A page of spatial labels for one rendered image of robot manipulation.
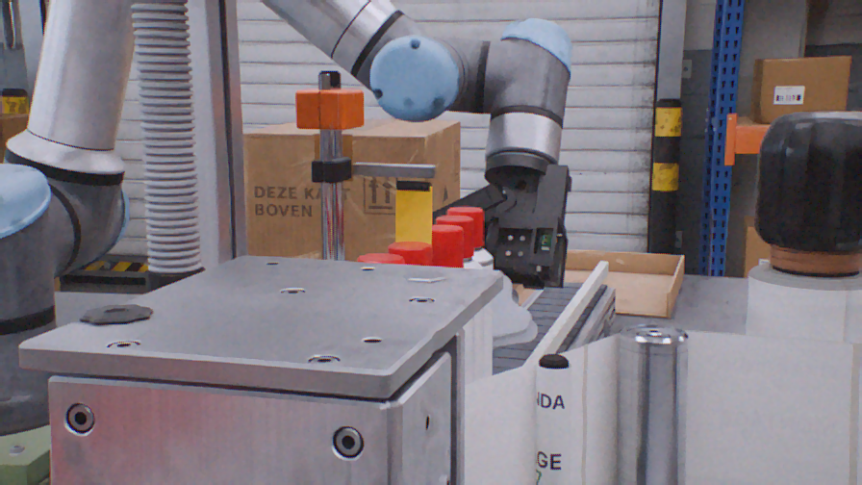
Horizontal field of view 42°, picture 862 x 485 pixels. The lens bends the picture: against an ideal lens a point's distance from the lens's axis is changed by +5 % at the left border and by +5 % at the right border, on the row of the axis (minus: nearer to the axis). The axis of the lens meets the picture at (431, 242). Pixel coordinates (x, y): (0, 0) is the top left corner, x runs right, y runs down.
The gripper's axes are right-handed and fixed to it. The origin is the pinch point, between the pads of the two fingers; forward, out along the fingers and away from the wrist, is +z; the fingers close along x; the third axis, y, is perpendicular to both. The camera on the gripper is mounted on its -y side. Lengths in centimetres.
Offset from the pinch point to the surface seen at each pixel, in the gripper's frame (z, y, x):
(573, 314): -12.7, 4.7, 27.0
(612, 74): -221, -41, 350
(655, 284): -33, 10, 78
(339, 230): -4.6, -7.3, -21.5
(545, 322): -13.2, 0.2, 34.0
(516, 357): -5.0, -0.1, 19.7
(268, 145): -29.7, -35.3, 17.7
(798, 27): -245, 36, 355
